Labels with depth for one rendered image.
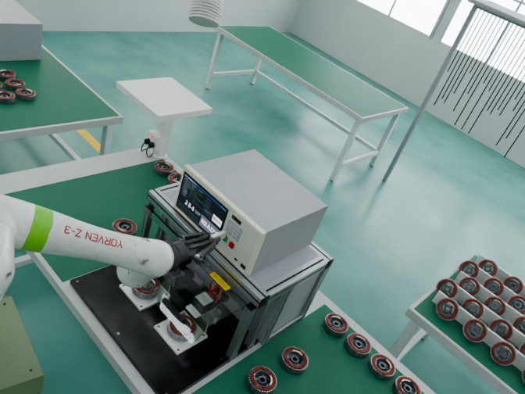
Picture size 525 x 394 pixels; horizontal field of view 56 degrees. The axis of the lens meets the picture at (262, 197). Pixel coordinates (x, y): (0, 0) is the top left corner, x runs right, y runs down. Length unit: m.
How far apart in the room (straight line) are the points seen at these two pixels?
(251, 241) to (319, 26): 7.62
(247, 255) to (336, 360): 0.68
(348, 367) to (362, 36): 7.01
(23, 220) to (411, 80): 7.38
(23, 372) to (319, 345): 1.14
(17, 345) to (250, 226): 0.85
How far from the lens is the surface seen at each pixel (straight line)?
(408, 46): 8.25
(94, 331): 1.99
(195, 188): 1.85
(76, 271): 2.18
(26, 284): 3.16
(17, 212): 1.30
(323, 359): 2.16
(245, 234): 1.71
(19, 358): 1.80
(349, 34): 8.77
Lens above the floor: 2.31
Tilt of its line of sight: 33 degrees down
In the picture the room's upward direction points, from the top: 20 degrees clockwise
